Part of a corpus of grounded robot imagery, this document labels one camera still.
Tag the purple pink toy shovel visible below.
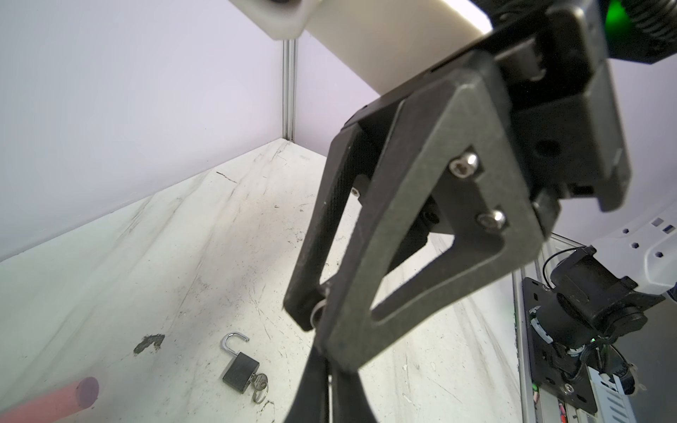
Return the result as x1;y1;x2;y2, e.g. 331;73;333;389
1;376;100;423

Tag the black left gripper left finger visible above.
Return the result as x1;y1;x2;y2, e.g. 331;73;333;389
284;347;330;423

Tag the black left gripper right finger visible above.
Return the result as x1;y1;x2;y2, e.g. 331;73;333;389
331;366;377;423

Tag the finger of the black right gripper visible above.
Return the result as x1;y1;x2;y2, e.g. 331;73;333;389
316;68;544;372
283;124;378;331

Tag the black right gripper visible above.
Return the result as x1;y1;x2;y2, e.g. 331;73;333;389
350;1;631;213

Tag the black padlock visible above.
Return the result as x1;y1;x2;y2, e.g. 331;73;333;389
220;331;260;394

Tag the aluminium frame post right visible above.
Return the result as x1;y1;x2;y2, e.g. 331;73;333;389
282;39;298;142

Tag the silver key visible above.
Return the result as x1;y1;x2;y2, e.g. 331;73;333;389
251;373;269;405

